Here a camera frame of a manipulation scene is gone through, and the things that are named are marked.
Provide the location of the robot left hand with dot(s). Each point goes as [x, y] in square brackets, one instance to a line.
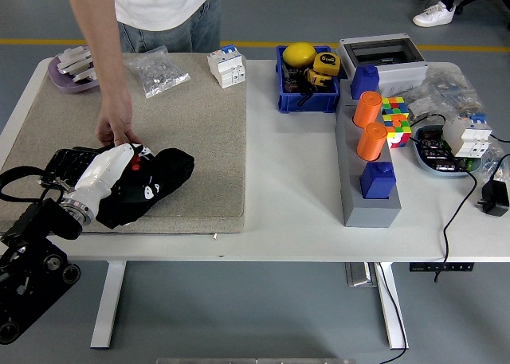
[103, 169]

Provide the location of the person's right hand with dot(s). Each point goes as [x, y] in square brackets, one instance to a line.
[115, 117]

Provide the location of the black display panel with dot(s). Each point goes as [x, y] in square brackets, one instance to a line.
[67, 163]

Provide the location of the black rag white print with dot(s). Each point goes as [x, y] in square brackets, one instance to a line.
[171, 169]

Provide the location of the person's right forearm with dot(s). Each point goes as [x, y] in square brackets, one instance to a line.
[103, 61]

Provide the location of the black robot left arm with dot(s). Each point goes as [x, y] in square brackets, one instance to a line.
[40, 224]

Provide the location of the black table control panel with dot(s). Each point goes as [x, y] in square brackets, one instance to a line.
[422, 267]

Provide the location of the purple oval tray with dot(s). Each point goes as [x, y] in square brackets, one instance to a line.
[63, 84]

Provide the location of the clear bag of screws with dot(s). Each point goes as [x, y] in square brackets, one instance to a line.
[157, 71]

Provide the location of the grey-brown mat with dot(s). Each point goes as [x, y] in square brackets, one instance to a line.
[199, 141]

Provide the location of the white circuit breaker blue toggles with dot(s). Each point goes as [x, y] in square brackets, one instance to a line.
[466, 137]
[227, 69]

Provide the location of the white table leg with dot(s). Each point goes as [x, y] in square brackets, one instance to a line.
[107, 308]
[388, 320]

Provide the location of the dark module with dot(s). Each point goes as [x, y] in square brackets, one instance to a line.
[293, 86]

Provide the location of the blue plastic bin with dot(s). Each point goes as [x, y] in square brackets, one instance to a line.
[307, 103]

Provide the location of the yellow round dome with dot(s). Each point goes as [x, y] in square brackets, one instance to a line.
[299, 55]

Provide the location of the orange cylinder peg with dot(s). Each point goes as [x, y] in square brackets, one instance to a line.
[366, 109]
[370, 143]

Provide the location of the blue block peg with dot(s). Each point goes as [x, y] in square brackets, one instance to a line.
[376, 182]
[364, 83]

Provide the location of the grey peg base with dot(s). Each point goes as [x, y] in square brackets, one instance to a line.
[370, 212]

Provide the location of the grey metal box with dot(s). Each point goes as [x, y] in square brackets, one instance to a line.
[358, 276]

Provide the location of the multicoloured puzzle cube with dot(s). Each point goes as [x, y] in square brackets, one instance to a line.
[398, 133]

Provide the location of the dark electronic components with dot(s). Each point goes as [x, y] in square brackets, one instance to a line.
[432, 145]

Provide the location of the pale blue bowl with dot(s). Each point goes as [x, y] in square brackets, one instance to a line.
[434, 172]

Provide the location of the clear bag of parts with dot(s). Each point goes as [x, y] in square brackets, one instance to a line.
[494, 157]
[442, 89]

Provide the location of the white shoe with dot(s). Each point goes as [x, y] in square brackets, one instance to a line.
[434, 15]

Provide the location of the black power adapter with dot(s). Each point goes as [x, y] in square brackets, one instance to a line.
[496, 198]

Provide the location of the white plastic bracket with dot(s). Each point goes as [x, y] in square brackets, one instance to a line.
[75, 63]
[85, 75]
[73, 53]

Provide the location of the grey enclosure box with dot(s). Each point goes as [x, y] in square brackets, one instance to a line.
[402, 75]

